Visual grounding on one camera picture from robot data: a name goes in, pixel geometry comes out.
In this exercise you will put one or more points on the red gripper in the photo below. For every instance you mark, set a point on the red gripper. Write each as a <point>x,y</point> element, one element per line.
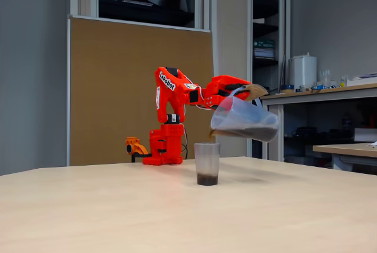
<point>227,83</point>

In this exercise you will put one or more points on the clear plastic pitcher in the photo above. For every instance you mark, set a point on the clear plastic pitcher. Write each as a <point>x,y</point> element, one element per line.
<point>244,120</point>

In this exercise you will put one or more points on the red robot arm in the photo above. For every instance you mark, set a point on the red robot arm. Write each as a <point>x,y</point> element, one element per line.
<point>169,138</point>

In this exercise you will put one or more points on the clear plastic cup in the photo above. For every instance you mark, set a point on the clear plastic cup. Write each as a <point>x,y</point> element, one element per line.
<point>207,164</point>

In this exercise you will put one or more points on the stack of papers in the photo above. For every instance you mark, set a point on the stack of papers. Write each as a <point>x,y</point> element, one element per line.
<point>264,53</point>

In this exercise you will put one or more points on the blue tape roll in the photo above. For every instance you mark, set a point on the blue tape roll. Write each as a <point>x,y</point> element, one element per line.
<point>287,88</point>

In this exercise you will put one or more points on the grey tall storage cabinet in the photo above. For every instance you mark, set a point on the grey tall storage cabinet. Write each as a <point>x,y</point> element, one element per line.
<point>232,29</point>

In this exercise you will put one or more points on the white cylindrical canister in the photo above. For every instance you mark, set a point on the white cylindrical canister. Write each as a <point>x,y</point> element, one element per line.
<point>302,71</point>

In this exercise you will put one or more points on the wooden top workbench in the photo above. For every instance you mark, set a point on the wooden top workbench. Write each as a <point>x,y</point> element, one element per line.
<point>324,95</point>

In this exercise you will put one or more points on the clear glass beaker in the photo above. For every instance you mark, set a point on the clear glass beaker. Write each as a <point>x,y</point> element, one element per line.
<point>325,79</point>

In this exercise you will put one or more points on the small yellow bottle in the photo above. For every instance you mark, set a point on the small yellow bottle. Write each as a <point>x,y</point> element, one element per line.
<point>343,82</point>

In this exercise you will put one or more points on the clear water bottle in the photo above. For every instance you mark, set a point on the clear water bottle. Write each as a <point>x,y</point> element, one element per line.
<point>346,121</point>

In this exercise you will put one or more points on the orange table clamp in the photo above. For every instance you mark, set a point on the orange table clamp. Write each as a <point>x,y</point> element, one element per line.
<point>135,147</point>

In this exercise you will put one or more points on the brown pin board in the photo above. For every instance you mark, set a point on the brown pin board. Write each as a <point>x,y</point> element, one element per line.
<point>117,88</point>

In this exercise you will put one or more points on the small wooden top table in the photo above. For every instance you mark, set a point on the small wooden top table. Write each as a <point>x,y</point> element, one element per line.
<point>344,148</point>

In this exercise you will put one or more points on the long white box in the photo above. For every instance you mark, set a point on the long white box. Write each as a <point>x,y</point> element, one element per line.
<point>362,81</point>

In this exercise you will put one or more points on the flat white box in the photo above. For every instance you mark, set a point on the flat white box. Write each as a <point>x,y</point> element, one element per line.
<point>365,135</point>

